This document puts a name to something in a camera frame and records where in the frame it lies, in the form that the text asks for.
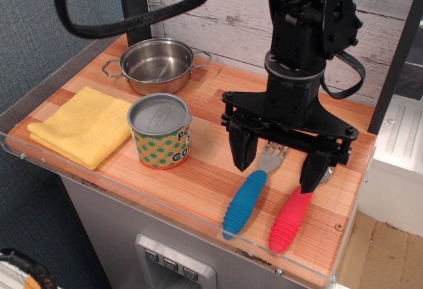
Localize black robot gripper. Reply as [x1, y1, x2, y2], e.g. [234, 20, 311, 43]
[222, 53, 359, 194]

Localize patterned tin can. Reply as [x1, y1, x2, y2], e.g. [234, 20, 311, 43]
[127, 93, 192, 170]

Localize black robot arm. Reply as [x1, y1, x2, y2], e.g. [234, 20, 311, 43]
[222, 0, 365, 193]

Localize white ribbed box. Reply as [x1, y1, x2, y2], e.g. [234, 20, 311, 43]
[358, 95, 422, 236]

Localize stainless steel pot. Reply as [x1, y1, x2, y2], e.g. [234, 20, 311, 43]
[102, 38, 212, 95]

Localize silver button panel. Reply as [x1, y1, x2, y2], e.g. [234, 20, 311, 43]
[135, 233, 217, 288]

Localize grey toy kitchen cabinet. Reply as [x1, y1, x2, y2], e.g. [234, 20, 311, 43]
[62, 177, 301, 288]

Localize yellow folded cloth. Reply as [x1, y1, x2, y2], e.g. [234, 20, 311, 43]
[27, 87, 131, 170]

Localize black object bottom left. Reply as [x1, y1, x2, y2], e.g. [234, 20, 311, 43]
[1, 248, 59, 288]

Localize clear acrylic table guard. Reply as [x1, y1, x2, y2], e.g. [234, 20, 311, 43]
[1, 37, 375, 288]

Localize blue handled fork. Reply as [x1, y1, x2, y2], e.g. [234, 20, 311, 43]
[222, 142, 289, 239]

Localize red handled spoon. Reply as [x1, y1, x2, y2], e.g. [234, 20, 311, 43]
[268, 186, 313, 254]

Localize black vertical post right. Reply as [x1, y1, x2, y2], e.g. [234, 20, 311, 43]
[367, 0, 422, 135]

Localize black braided cable sleeve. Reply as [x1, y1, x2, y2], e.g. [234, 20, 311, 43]
[54, 0, 244, 38]

